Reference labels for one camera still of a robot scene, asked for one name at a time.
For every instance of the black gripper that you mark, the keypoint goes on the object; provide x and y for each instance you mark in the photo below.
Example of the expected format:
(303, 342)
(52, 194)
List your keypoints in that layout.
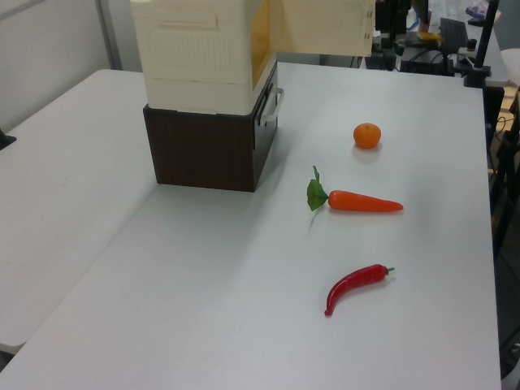
(391, 16)

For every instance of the cream cabinet door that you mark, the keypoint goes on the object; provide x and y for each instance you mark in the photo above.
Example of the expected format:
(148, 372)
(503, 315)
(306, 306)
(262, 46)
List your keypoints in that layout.
(321, 24)

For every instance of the cream plastic toy cabinet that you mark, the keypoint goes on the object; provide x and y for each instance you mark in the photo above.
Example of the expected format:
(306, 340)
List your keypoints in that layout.
(195, 53)

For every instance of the yellow object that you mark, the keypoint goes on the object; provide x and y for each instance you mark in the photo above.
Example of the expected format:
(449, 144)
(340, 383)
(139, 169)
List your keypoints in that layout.
(430, 37)

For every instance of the black electronics box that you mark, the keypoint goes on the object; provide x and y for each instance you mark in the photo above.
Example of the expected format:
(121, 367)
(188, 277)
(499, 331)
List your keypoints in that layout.
(424, 61)

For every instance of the black flat panel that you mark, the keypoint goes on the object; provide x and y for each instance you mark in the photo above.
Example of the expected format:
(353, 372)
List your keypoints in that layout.
(452, 32)

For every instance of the black pole with clamp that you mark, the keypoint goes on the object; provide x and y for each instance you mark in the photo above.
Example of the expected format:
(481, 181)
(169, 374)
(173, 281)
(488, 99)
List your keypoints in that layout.
(483, 44)

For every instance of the orange tangerine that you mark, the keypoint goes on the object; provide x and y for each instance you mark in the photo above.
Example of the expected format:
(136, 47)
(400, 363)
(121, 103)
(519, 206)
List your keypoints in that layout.
(367, 135)

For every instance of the orange toy carrot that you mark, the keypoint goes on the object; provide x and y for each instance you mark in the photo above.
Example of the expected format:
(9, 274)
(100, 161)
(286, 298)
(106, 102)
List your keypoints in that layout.
(357, 202)

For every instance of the dark brown drawer box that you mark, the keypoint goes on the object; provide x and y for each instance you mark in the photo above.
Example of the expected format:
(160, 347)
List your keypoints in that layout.
(203, 150)

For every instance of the red chili pepper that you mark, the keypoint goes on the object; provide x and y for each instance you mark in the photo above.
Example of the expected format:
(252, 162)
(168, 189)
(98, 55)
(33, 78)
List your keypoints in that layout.
(353, 284)

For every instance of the black table bracket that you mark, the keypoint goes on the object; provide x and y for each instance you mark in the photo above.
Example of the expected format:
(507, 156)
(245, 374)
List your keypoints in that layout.
(5, 140)

